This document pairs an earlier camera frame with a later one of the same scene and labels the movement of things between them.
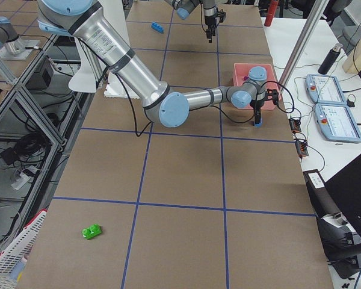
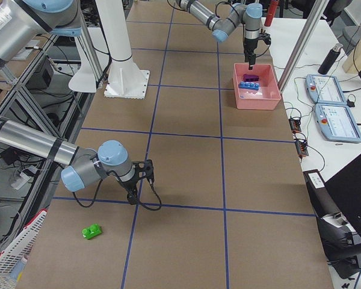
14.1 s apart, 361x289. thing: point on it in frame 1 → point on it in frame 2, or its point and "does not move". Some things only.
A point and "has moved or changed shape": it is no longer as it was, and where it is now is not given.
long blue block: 157,26 has moved or changed shape
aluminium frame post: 310,29 does not move
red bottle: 271,12 does not move
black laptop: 352,190 does not move
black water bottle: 330,59 does not move
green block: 92,231 does not move
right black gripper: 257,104 → 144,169
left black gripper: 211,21 → 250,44
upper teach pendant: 325,89 does not move
